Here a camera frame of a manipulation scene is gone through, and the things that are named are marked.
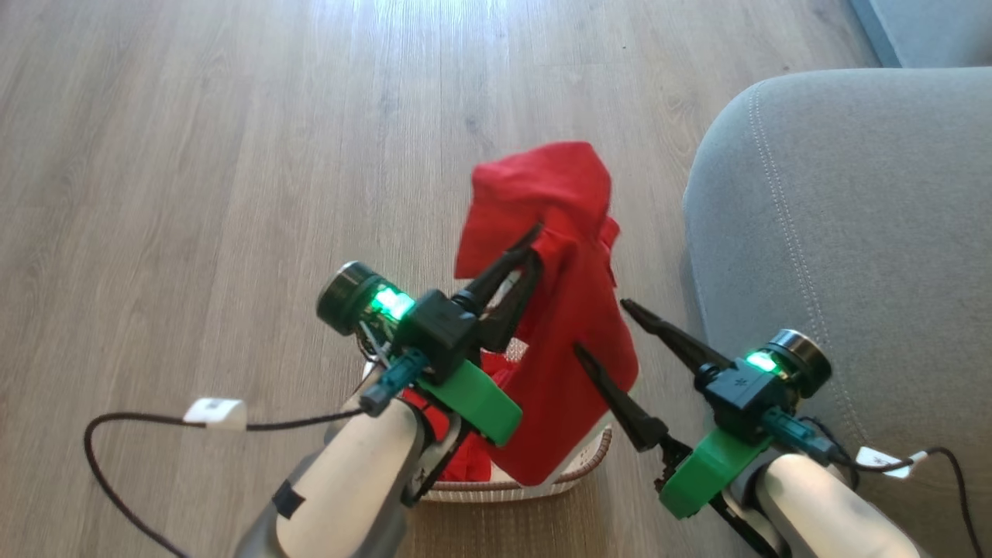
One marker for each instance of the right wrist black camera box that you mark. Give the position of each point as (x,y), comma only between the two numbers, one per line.
(740,395)

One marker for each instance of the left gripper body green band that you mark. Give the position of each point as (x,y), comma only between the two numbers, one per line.
(473,403)

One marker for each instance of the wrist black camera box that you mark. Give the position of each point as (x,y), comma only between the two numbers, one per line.
(740,395)
(440,333)

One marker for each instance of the white woven laundry basket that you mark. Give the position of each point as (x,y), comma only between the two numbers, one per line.
(573,469)

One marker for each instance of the grey fabric sofa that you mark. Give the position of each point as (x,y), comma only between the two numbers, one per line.
(852,232)

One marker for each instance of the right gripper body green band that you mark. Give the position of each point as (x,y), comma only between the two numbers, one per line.
(705,473)

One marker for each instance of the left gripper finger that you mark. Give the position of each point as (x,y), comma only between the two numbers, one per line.
(492,275)
(511,310)

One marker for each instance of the blue-grey sofa section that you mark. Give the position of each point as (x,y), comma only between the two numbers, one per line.
(930,27)

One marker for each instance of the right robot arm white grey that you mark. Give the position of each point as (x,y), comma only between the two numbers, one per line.
(821,511)

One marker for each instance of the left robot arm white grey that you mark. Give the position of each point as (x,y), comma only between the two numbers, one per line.
(349,480)

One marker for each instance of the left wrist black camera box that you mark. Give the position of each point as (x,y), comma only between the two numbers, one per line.
(440,333)

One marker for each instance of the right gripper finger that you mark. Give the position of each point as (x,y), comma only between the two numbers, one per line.
(628,407)
(682,345)

